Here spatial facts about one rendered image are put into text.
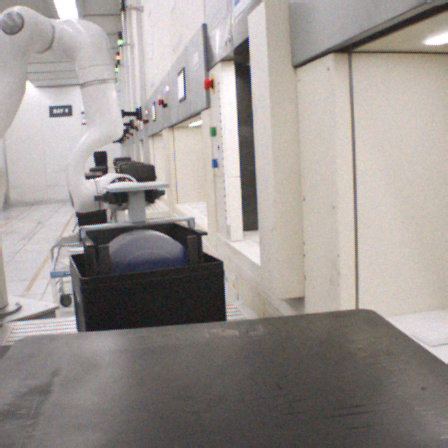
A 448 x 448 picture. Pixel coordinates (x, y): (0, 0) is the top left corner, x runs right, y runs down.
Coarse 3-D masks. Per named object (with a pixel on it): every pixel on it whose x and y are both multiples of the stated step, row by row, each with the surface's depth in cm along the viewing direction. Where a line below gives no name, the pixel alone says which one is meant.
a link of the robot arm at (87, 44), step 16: (64, 32) 132; (80, 32) 130; (96, 32) 131; (48, 48) 139; (64, 48) 133; (80, 48) 130; (96, 48) 131; (80, 64) 131; (96, 64) 131; (112, 64) 134; (80, 80) 133; (96, 80) 131
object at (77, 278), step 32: (96, 288) 101; (128, 288) 103; (160, 288) 105; (192, 288) 107; (224, 288) 110; (96, 320) 102; (128, 320) 104; (160, 320) 106; (192, 320) 108; (224, 320) 110
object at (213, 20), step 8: (208, 0) 170; (216, 0) 158; (224, 0) 148; (208, 8) 171; (216, 8) 159; (224, 8) 149; (208, 16) 172; (216, 16) 160; (224, 16) 150; (208, 24) 173; (216, 24) 161; (208, 32) 174; (216, 136) 177
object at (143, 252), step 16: (128, 240) 108; (144, 240) 109; (160, 240) 110; (112, 256) 108; (128, 256) 109; (144, 256) 110; (160, 256) 111; (176, 256) 112; (112, 272) 108; (128, 272) 109
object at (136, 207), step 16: (128, 192) 114; (144, 192) 114; (128, 208) 116; (144, 208) 115; (96, 224) 114; (112, 224) 114; (128, 224) 115; (144, 224) 116; (160, 224) 128; (176, 224) 127; (192, 224) 119; (80, 240) 112; (96, 240) 123; (176, 240) 128; (192, 240) 110; (96, 256) 124; (192, 256) 110; (96, 272) 104
